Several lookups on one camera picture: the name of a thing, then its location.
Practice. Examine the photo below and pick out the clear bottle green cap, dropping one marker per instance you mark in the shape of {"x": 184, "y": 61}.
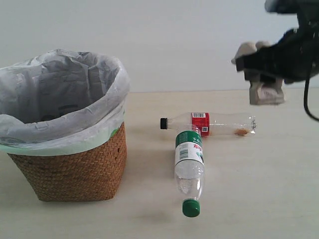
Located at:
{"x": 189, "y": 170}

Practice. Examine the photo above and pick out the white plastic bin liner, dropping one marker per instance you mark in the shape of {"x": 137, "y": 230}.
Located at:
{"x": 61, "y": 103}

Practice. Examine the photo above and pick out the brown woven wicker basket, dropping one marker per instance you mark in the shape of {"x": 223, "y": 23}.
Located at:
{"x": 93, "y": 175}

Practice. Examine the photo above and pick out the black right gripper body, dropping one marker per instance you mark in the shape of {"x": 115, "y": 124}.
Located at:
{"x": 295, "y": 57}

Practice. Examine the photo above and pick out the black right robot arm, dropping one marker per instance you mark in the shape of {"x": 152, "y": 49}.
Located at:
{"x": 307, "y": 12}

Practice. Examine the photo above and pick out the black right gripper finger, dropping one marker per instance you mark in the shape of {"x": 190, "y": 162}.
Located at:
{"x": 259, "y": 61}
{"x": 258, "y": 79}

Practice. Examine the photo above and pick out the beige moulded pulp packaging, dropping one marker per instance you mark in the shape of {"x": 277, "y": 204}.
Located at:
{"x": 260, "y": 95}

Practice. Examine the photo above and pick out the clear bottle red label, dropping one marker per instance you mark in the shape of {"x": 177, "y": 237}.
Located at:
{"x": 211, "y": 124}

